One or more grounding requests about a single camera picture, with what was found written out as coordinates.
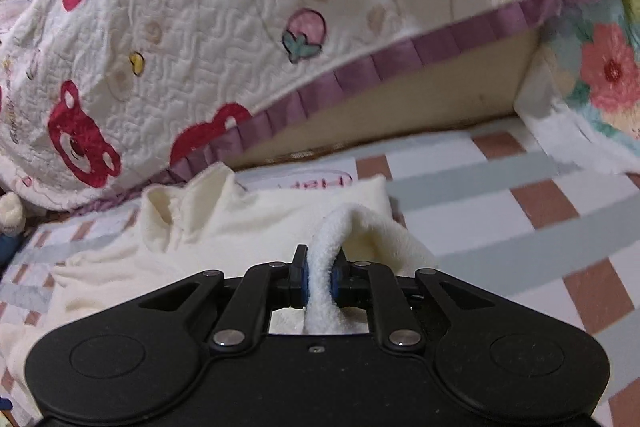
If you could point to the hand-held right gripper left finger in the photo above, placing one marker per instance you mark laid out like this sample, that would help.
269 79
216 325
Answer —
303 282

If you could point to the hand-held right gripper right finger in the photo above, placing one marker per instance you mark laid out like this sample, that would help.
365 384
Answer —
336 282

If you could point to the white fleece sweater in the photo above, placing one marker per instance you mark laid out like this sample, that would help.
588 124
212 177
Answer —
225 227

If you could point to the checkered plush blanket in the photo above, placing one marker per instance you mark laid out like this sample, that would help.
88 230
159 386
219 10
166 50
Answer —
525 232

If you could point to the white quilt with red bears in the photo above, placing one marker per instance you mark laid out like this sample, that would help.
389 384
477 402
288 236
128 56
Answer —
225 32

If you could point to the grey rabbit plush toy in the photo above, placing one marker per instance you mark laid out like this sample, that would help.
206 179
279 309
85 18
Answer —
10 217

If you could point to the floral quilt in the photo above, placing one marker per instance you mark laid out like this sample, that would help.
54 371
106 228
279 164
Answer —
600 72

